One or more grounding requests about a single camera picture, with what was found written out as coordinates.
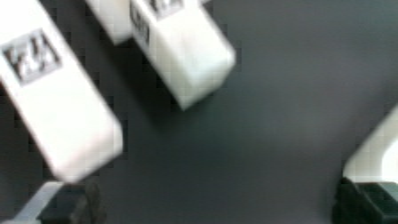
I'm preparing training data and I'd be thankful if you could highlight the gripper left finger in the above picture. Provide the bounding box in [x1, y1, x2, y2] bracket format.
[10, 181, 106, 224]

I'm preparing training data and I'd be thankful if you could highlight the white desk leg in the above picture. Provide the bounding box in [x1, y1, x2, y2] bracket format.
[0, 0, 122, 183]
[129, 0, 236, 110]

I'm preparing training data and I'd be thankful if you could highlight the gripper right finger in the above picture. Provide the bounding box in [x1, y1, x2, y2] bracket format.
[332, 178, 398, 224]

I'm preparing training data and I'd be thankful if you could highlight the white desk top tray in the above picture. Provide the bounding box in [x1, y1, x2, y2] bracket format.
[343, 105, 398, 183]

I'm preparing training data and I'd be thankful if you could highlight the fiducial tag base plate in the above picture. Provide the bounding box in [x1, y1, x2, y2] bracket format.
[85, 0, 133, 44]

